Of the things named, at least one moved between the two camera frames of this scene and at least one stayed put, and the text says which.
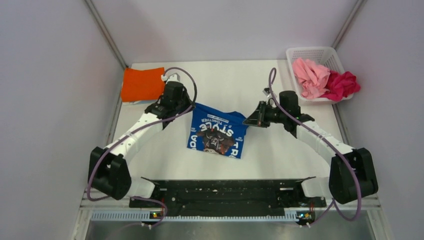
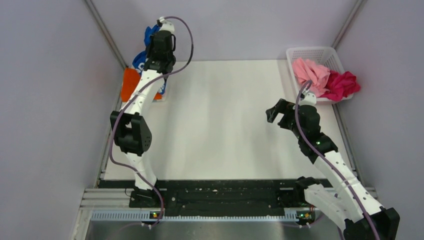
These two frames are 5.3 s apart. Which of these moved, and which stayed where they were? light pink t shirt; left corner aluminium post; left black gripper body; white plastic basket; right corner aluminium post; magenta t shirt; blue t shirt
Moved: blue t shirt; left black gripper body
Stayed: right corner aluminium post; light pink t shirt; white plastic basket; magenta t shirt; left corner aluminium post
